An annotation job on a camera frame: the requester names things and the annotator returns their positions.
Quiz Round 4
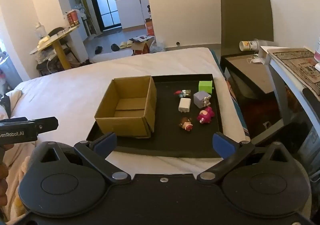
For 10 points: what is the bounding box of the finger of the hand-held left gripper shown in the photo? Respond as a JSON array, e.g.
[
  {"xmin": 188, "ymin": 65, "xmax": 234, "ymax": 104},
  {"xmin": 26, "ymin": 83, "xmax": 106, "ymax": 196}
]
[{"xmin": 25, "ymin": 117, "xmax": 59, "ymax": 132}]

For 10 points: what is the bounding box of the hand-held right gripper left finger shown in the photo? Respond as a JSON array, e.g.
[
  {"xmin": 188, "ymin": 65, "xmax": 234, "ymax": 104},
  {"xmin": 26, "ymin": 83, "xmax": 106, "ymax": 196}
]
[{"xmin": 31, "ymin": 132, "xmax": 132, "ymax": 182}]

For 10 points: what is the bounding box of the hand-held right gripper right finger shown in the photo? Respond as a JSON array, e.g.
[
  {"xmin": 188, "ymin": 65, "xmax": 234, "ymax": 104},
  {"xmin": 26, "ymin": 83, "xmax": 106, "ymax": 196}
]
[{"xmin": 197, "ymin": 133, "xmax": 298, "ymax": 183}]

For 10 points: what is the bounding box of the cardboard box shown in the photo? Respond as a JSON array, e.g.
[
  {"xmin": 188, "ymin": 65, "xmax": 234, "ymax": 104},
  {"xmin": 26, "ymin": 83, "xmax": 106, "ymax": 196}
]
[
  {"xmin": 131, "ymin": 35, "xmax": 155, "ymax": 55},
  {"xmin": 94, "ymin": 75, "xmax": 157, "ymax": 139}
]

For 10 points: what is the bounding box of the pink bear figurine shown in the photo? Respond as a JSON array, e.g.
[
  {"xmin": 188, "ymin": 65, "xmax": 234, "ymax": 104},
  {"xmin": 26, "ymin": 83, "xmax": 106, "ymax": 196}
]
[{"xmin": 197, "ymin": 106, "xmax": 215, "ymax": 124}]

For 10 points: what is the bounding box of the brown-haired red figurine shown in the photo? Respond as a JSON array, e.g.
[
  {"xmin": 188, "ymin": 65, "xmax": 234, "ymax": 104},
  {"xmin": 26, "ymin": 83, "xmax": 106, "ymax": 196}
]
[{"xmin": 178, "ymin": 117, "xmax": 193, "ymax": 131}]

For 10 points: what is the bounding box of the black tray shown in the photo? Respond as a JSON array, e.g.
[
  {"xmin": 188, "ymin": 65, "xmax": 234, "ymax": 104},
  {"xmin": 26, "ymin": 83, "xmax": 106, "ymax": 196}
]
[{"xmin": 86, "ymin": 73, "xmax": 224, "ymax": 158}]

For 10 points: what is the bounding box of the grey cube toy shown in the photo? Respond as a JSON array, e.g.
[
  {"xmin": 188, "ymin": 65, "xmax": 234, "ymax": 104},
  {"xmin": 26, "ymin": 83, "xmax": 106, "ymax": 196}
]
[{"xmin": 194, "ymin": 91, "xmax": 212, "ymax": 108}]

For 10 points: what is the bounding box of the white charger plug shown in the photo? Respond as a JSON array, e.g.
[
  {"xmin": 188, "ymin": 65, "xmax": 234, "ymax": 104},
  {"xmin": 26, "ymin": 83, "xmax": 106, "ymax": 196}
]
[{"xmin": 178, "ymin": 97, "xmax": 192, "ymax": 113}]

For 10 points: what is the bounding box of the green cube toy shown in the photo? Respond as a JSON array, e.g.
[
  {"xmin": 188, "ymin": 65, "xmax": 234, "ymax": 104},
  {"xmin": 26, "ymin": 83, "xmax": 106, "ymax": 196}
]
[{"xmin": 198, "ymin": 80, "xmax": 215, "ymax": 94}]

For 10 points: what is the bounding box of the small colourful figurine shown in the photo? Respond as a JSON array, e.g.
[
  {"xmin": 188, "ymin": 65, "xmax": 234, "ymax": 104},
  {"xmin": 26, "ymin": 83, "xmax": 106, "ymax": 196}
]
[{"xmin": 174, "ymin": 89, "xmax": 191, "ymax": 98}]

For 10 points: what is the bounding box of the person's left hand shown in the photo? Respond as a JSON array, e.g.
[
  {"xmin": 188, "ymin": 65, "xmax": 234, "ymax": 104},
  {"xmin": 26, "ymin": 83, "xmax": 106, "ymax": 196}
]
[{"xmin": 0, "ymin": 143, "xmax": 15, "ymax": 212}]

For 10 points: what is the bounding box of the cream fleece blanket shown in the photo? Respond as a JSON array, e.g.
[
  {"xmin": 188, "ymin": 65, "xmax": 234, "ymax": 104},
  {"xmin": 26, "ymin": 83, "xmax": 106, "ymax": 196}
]
[{"xmin": 0, "ymin": 140, "xmax": 35, "ymax": 223}]

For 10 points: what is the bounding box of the black side table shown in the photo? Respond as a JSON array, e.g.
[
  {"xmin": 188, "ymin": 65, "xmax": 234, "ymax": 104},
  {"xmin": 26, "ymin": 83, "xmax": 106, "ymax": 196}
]
[{"xmin": 220, "ymin": 53, "xmax": 283, "ymax": 125}]

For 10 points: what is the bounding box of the yellow round table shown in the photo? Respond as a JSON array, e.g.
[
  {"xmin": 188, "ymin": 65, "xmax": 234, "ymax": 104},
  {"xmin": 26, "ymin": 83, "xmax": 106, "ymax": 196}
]
[{"xmin": 29, "ymin": 25, "xmax": 80, "ymax": 70}]

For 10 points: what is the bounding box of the white desk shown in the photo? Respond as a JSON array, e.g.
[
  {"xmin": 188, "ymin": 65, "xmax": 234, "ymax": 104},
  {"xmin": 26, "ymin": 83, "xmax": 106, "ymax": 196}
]
[{"xmin": 259, "ymin": 46, "xmax": 320, "ymax": 140}]

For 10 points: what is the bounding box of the clear plastic bottle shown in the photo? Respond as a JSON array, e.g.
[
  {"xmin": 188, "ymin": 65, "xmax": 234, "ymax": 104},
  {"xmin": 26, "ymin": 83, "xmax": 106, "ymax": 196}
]
[{"xmin": 35, "ymin": 22, "xmax": 47, "ymax": 40}]

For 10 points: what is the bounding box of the small white box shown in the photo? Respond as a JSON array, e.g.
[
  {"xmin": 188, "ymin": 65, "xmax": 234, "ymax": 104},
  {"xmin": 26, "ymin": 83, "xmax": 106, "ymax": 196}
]
[{"xmin": 257, "ymin": 46, "xmax": 275, "ymax": 65}]

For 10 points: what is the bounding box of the flat cardboard box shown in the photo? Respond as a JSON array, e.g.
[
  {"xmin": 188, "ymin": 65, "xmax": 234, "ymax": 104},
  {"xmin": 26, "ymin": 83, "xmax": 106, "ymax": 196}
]
[{"xmin": 131, "ymin": 35, "xmax": 155, "ymax": 55}]

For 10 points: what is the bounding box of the white printed paper cup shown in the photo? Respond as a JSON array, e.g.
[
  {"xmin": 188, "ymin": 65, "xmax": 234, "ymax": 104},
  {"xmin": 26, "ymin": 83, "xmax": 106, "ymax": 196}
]
[{"xmin": 239, "ymin": 39, "xmax": 259, "ymax": 52}]

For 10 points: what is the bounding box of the red bucket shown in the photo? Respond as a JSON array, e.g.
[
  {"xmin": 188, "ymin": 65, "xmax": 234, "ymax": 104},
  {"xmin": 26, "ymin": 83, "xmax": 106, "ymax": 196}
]
[{"xmin": 66, "ymin": 10, "xmax": 80, "ymax": 28}]

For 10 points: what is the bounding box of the white plastic bag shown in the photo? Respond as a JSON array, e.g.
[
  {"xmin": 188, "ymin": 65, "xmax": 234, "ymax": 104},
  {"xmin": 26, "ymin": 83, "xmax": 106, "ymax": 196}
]
[{"xmin": 149, "ymin": 40, "xmax": 166, "ymax": 53}]

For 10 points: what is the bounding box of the newspaper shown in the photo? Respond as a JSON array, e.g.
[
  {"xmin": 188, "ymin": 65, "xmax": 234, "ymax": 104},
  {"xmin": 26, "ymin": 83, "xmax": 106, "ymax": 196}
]
[{"xmin": 272, "ymin": 48, "xmax": 320, "ymax": 95}]

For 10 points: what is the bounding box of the orange box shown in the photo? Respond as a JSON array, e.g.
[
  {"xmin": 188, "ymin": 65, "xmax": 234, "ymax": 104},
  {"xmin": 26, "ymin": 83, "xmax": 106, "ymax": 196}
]
[{"xmin": 144, "ymin": 18, "xmax": 155, "ymax": 36}]

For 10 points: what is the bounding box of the olive brown board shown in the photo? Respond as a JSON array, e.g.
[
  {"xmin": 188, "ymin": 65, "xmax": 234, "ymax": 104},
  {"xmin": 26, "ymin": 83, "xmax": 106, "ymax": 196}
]
[{"xmin": 220, "ymin": 0, "xmax": 274, "ymax": 56}]

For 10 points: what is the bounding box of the white kitchen cabinet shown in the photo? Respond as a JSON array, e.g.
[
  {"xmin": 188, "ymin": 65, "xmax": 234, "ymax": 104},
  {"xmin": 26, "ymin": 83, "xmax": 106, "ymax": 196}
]
[{"xmin": 114, "ymin": 0, "xmax": 150, "ymax": 32}]

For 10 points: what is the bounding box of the pink bottle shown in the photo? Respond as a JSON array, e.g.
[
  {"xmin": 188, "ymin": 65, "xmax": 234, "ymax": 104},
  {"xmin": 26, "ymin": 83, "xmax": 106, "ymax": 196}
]
[{"xmin": 314, "ymin": 36, "xmax": 320, "ymax": 61}]

